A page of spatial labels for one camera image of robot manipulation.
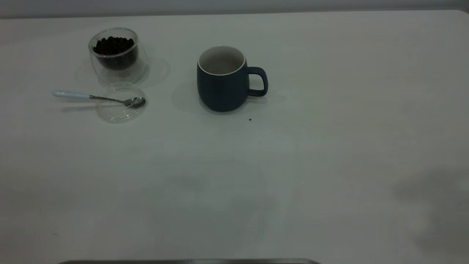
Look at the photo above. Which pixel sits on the dark coffee beans pile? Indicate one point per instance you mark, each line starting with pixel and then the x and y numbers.
pixel 113 46

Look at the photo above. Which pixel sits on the dark grey ceramic mug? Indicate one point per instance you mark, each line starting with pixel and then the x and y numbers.
pixel 220 91

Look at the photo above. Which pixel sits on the clear glass lid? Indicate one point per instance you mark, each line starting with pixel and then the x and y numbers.
pixel 117 113

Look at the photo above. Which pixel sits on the clear double-wall glass cup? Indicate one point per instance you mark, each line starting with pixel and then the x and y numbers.
pixel 119 73

